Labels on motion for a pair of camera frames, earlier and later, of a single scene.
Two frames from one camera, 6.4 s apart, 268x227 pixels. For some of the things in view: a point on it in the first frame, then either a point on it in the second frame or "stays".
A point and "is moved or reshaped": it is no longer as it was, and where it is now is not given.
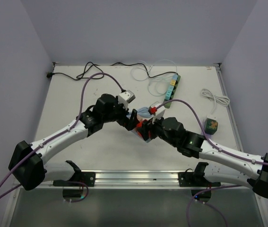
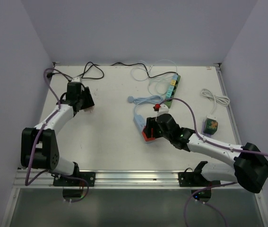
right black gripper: (148, 126) stays
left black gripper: (133, 121) → (89, 101)
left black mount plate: (78, 178) stays
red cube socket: (140, 125) is moved or reshaped
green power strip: (172, 96) stays
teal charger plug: (168, 92) stays
